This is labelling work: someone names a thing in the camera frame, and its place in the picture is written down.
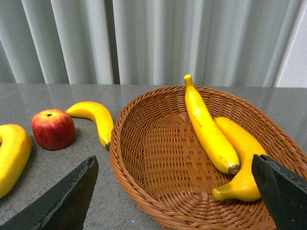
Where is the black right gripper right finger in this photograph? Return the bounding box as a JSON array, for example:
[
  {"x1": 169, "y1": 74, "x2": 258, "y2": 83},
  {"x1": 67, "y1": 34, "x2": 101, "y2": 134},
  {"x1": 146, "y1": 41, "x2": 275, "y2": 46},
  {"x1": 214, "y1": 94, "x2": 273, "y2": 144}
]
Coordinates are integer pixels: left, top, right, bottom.
[{"x1": 251, "y1": 154, "x2": 307, "y2": 230}]

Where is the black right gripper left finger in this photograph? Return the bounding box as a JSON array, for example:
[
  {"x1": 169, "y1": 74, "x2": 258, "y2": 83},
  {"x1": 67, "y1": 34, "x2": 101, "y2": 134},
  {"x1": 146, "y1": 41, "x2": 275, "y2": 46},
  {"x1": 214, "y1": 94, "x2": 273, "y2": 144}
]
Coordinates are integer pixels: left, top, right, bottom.
[{"x1": 0, "y1": 156, "x2": 99, "y2": 230}]

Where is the red apple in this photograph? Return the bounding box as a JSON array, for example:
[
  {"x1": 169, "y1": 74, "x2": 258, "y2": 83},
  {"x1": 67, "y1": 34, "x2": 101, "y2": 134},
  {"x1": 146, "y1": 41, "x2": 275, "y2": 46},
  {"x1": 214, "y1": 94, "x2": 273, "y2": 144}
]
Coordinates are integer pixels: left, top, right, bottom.
[{"x1": 31, "y1": 109, "x2": 75, "y2": 150}]

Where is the curved yellow banana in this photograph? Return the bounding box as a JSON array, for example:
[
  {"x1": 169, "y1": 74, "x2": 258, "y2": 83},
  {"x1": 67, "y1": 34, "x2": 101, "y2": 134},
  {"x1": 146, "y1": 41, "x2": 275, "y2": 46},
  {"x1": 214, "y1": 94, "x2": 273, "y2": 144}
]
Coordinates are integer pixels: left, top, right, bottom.
[{"x1": 65, "y1": 101, "x2": 114, "y2": 150}]

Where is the orange-yellow banana in basket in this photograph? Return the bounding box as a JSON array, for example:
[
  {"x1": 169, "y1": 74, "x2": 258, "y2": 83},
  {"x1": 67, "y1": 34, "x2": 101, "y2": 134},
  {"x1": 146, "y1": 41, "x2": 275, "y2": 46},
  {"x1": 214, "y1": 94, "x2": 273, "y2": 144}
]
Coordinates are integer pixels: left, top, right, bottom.
[{"x1": 213, "y1": 117, "x2": 268, "y2": 201}]

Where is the bright yellow banana in basket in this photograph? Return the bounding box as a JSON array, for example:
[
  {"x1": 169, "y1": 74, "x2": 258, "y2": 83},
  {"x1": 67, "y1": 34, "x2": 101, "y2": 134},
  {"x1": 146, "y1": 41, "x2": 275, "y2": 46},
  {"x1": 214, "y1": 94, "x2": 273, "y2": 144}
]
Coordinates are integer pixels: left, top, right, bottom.
[{"x1": 184, "y1": 74, "x2": 240, "y2": 175}]

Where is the yellow banana at left edge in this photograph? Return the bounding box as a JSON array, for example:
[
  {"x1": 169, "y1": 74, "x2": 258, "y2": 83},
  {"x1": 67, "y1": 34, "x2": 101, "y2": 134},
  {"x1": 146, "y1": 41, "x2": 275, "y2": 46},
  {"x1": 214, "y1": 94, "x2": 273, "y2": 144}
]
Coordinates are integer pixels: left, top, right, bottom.
[{"x1": 0, "y1": 124, "x2": 32, "y2": 198}]

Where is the brown wicker basket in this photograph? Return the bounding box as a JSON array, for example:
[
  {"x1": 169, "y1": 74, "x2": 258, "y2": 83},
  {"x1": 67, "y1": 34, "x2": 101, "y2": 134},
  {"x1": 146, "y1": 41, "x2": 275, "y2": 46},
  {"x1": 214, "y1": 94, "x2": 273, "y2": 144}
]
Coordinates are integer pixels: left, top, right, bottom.
[{"x1": 109, "y1": 85, "x2": 307, "y2": 230}]

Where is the grey-white pleated curtain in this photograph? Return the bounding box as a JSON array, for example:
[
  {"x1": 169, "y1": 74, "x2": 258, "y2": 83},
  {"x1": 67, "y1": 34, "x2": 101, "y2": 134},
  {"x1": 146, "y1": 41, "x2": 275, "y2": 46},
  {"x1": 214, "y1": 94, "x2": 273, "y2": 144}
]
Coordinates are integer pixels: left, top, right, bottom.
[{"x1": 0, "y1": 0, "x2": 307, "y2": 87}]

